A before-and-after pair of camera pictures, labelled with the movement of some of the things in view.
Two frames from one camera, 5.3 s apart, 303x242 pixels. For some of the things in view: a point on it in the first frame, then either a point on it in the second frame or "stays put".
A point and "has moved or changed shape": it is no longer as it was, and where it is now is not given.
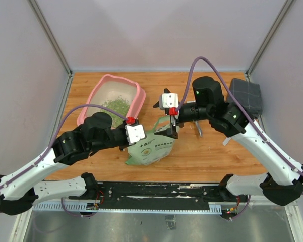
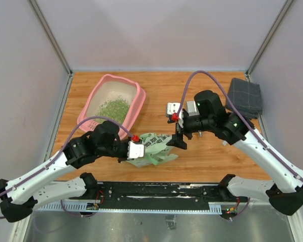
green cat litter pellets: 119,105 stays put
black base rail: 150,193 stays put
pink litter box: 126,96 stays put
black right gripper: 170,132 to 177,138
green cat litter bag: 153,148 has moved or changed shape
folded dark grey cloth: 248,95 stays put
